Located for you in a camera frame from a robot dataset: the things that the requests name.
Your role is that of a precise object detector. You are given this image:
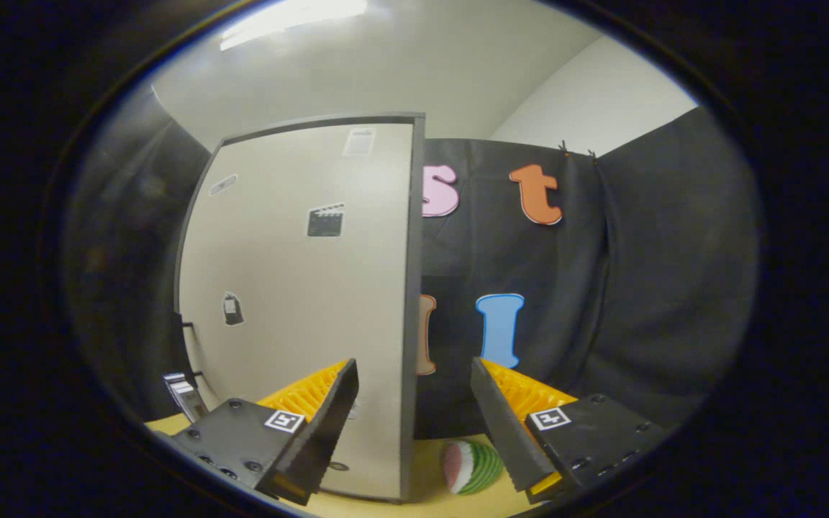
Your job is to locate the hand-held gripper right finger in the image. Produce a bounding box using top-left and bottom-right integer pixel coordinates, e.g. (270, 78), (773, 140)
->
(470, 356), (669, 506)

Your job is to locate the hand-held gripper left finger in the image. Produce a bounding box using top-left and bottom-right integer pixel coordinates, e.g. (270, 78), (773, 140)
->
(168, 358), (360, 506)

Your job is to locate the dark grey shoe cabinet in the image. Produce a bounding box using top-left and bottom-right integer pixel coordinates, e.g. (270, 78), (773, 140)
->
(173, 112), (427, 503)

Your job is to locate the watermelon slice toy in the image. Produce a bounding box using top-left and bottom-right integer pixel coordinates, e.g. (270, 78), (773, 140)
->
(443, 440), (506, 496)

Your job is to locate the black backdrop cloth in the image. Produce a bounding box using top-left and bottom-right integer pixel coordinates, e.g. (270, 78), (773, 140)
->
(62, 94), (761, 441)

